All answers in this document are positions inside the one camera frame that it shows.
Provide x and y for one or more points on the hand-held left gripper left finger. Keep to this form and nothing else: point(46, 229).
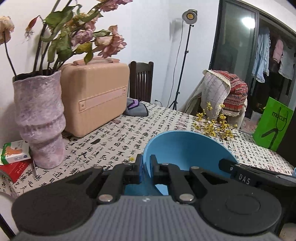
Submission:
point(139, 170)

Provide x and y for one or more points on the yellow flower branch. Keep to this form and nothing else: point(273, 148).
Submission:
point(215, 125)

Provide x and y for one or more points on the red patterned cloth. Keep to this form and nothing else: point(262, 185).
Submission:
point(238, 97)

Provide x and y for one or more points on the pink hard case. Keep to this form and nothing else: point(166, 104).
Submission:
point(97, 92)

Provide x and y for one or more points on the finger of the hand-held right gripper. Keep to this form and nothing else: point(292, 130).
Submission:
point(227, 168)

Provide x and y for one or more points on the green paper bag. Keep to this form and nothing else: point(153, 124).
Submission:
point(272, 125)

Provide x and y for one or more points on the red box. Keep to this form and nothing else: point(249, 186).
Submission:
point(16, 170)

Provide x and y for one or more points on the pale purple textured vase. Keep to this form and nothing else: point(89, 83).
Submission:
point(39, 115)

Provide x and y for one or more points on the studio light on stand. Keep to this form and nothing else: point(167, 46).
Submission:
point(189, 16)

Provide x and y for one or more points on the pink hanging garment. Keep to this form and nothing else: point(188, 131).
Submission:
point(278, 51)

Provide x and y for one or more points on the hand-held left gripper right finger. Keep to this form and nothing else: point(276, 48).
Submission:
point(154, 170)

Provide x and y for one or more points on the purple grey cloth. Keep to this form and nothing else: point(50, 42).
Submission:
point(136, 107)

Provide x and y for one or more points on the dark wooden chair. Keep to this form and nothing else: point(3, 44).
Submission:
point(141, 81)

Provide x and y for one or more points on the white quilted cloth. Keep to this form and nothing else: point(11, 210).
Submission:
point(215, 92)

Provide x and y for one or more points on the dried pink flowers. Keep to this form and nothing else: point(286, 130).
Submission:
point(81, 37)

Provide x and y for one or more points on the calligraphy printed tablecloth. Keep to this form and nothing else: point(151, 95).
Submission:
point(111, 139)

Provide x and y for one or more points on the light blue hanging shirt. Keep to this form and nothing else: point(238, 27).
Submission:
point(261, 55)

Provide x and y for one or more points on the white green medicine box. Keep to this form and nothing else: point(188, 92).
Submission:
point(15, 153)

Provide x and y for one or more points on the black paper bag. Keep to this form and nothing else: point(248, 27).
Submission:
point(289, 143)

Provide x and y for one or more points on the patterned cloth on chair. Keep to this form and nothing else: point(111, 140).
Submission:
point(192, 99)

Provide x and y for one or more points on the white hanging garment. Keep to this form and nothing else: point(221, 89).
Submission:
point(286, 64)

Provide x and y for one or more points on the dark sliding glass door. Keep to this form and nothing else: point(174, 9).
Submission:
point(233, 41)

